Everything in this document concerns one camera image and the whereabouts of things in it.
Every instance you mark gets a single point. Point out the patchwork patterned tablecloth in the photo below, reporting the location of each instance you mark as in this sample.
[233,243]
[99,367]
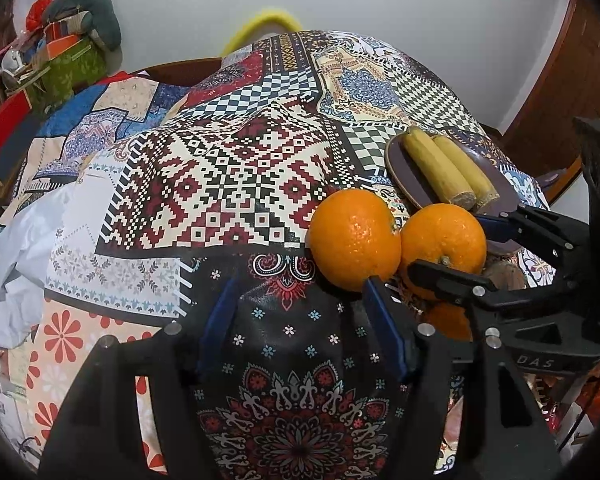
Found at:
[220,185]

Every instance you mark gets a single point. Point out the orange box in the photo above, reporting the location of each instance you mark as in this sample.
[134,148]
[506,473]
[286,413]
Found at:
[60,47]

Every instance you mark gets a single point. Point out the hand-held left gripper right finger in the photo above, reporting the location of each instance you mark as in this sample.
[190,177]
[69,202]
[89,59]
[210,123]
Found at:
[385,330]

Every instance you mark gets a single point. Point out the small orange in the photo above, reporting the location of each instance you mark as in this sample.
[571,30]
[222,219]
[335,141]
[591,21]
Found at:
[447,321]

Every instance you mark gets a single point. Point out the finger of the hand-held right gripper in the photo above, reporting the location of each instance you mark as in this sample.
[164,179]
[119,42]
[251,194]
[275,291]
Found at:
[445,275]
[497,227]

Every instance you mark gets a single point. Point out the green patterned box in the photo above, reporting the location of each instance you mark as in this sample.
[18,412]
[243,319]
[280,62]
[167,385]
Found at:
[75,67]

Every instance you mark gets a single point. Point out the yellow corn cob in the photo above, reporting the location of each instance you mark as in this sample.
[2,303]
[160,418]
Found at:
[432,165]

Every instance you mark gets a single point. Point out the small white fan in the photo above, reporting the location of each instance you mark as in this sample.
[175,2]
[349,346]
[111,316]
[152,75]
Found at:
[11,62]

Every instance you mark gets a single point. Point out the white crumpled cloth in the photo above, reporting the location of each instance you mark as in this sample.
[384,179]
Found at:
[20,270]

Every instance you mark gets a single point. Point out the yellow foam tube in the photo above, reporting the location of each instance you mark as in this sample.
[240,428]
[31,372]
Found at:
[260,17]

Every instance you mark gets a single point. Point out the grey neck pillow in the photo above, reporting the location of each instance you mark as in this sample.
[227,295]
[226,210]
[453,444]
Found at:
[100,10]

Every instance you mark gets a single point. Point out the brown round plate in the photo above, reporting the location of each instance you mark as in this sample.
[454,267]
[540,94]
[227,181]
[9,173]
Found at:
[405,175]

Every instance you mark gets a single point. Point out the wooden bed frame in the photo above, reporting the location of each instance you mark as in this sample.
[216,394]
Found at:
[180,67]

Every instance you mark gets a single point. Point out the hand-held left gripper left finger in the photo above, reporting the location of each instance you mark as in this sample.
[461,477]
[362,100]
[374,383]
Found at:
[222,320]

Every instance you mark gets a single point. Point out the red box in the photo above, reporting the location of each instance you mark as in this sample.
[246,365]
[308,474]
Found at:
[5,120]

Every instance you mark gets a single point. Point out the small brown chestnut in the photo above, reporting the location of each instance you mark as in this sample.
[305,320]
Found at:
[510,273]

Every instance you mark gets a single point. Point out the wooden door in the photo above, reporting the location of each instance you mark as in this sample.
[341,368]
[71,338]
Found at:
[570,85]

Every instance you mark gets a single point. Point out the large orange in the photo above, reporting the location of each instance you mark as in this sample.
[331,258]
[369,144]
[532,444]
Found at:
[445,235]
[352,240]

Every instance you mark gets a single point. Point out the red plastic bag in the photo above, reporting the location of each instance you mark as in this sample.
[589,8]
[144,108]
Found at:
[37,10]

